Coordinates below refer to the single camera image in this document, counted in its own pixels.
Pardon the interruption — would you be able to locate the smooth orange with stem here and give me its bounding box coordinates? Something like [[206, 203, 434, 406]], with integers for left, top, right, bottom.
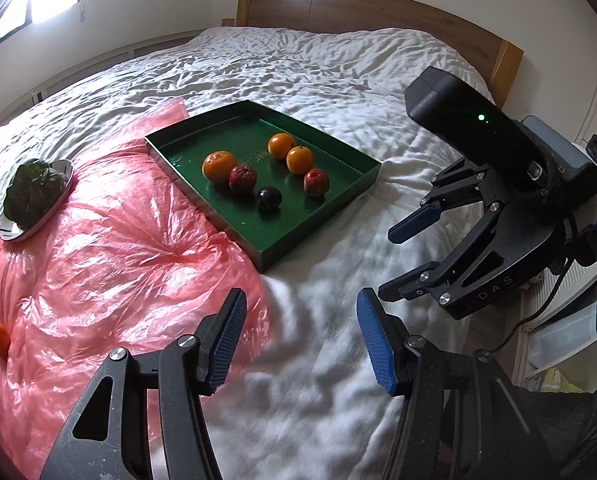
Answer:
[[285, 145, 315, 176]]

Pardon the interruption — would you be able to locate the pink plastic sheet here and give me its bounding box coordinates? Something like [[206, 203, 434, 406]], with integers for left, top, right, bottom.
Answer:
[[0, 100, 270, 479]]

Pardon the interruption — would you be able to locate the white shelf unit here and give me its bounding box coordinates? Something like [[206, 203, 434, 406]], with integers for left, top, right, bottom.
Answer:
[[512, 262, 597, 392]]

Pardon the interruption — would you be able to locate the green leafy vegetable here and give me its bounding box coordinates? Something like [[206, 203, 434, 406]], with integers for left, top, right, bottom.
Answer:
[[3, 158, 66, 230]]

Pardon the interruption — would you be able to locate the small orange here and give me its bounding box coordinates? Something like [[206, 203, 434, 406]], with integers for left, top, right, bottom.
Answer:
[[202, 151, 238, 185]]

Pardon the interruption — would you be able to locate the green shallow tray box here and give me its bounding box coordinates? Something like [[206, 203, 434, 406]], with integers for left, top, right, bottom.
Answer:
[[146, 101, 381, 272]]

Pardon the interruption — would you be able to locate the wooden headboard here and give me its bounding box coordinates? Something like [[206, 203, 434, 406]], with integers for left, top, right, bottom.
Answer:
[[221, 0, 524, 107]]

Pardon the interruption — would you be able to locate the dark purple plum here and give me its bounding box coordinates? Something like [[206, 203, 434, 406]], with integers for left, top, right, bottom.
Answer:
[[256, 186, 283, 211]]

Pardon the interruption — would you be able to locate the white bed duvet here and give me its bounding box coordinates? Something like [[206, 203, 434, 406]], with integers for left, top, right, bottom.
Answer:
[[0, 28, 487, 479]]

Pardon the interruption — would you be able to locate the grey rimmed white plate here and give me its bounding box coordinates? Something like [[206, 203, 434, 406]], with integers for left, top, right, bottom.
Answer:
[[0, 158, 75, 243]]

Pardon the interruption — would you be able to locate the red apple front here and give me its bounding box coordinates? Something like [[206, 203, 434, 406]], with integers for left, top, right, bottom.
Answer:
[[303, 168, 330, 198]]

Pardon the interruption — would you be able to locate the red apple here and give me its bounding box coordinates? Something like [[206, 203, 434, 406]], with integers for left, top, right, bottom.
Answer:
[[228, 165, 257, 194], [303, 168, 330, 198]]

